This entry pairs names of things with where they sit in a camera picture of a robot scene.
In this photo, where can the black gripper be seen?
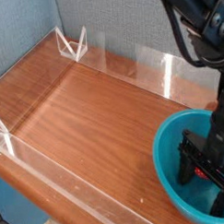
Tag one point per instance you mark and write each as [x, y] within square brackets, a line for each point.
[192, 155]

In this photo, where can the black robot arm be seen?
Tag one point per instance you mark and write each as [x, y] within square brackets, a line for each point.
[198, 28]

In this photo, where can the red toy strawberry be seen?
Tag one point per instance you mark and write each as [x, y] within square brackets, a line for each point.
[200, 174]

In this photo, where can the blue plastic bowl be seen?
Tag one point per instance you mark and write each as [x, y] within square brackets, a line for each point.
[195, 199]

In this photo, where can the clear acrylic left barrier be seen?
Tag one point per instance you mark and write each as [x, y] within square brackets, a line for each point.
[43, 54]

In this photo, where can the clear acrylic front barrier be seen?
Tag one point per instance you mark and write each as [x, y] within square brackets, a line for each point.
[75, 189]

